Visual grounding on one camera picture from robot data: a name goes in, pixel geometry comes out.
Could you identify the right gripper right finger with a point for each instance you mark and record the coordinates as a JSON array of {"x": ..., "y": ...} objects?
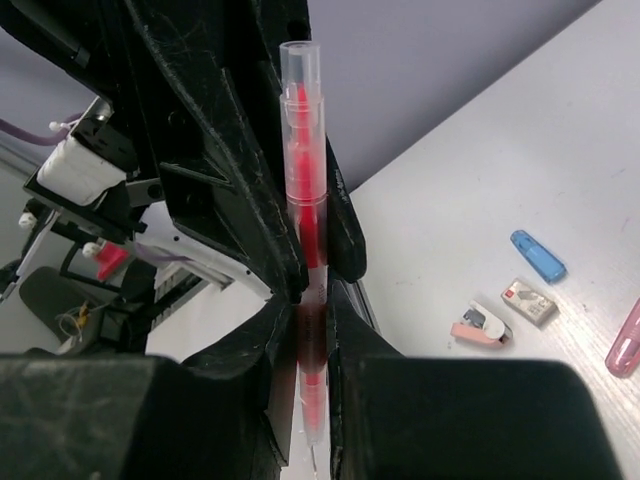
[{"x": 395, "y": 417}]

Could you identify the pink translucent case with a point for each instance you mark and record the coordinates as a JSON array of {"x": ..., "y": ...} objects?
[{"x": 623, "y": 356}]

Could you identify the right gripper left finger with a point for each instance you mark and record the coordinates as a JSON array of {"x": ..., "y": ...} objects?
[{"x": 223, "y": 413}]

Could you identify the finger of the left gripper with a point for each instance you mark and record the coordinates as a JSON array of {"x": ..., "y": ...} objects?
[
  {"x": 194, "y": 91},
  {"x": 345, "y": 225}
]

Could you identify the red highlighter pen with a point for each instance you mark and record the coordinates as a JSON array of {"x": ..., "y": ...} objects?
[{"x": 305, "y": 166}]

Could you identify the blue translucent stapler case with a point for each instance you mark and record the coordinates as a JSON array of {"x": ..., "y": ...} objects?
[{"x": 550, "y": 268}]

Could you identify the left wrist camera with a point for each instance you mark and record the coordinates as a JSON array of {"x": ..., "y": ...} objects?
[{"x": 86, "y": 177}]

